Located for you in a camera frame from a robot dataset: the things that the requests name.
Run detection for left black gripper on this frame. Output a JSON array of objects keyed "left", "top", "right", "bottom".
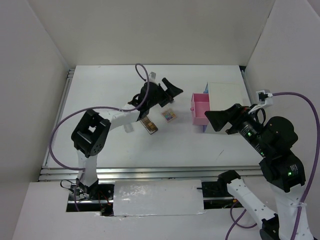
[{"left": 147, "top": 78, "right": 183, "bottom": 108}]

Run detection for pink drawer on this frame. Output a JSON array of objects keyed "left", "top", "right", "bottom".
[{"left": 190, "top": 93, "right": 210, "bottom": 126}]

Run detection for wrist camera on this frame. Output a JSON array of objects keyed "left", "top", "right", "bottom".
[
  {"left": 148, "top": 71, "right": 158, "bottom": 85},
  {"left": 248, "top": 89, "right": 274, "bottom": 115}
]

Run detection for aluminium rail frame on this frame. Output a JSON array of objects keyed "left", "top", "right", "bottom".
[{"left": 38, "top": 67, "right": 263, "bottom": 182}]

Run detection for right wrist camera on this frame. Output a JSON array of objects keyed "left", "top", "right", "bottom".
[{"left": 248, "top": 89, "right": 274, "bottom": 115}]

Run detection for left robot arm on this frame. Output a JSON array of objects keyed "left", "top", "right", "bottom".
[{"left": 71, "top": 78, "right": 183, "bottom": 200}]

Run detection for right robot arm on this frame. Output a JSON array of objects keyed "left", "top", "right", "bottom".
[{"left": 204, "top": 104, "right": 314, "bottom": 240}]

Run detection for colourful square eyeshadow palette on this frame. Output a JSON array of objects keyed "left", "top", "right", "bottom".
[{"left": 161, "top": 108, "right": 177, "bottom": 123}]

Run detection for brown long eyeshadow palette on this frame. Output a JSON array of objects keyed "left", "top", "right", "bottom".
[{"left": 140, "top": 116, "right": 158, "bottom": 135}]

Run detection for clear bottle blue label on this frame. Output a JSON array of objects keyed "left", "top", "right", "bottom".
[{"left": 123, "top": 123, "right": 134, "bottom": 133}]

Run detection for blue drawer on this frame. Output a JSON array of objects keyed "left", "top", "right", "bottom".
[{"left": 203, "top": 82, "right": 209, "bottom": 94}]

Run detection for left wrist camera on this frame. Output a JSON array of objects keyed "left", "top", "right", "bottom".
[{"left": 148, "top": 71, "right": 158, "bottom": 85}]

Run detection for white drawer cabinet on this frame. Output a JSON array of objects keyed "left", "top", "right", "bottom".
[{"left": 204, "top": 81, "right": 250, "bottom": 135}]

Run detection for white cover plate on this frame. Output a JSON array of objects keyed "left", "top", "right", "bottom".
[{"left": 113, "top": 179, "right": 205, "bottom": 217}]

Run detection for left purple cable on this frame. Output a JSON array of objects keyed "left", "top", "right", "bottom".
[{"left": 49, "top": 63, "right": 151, "bottom": 212}]

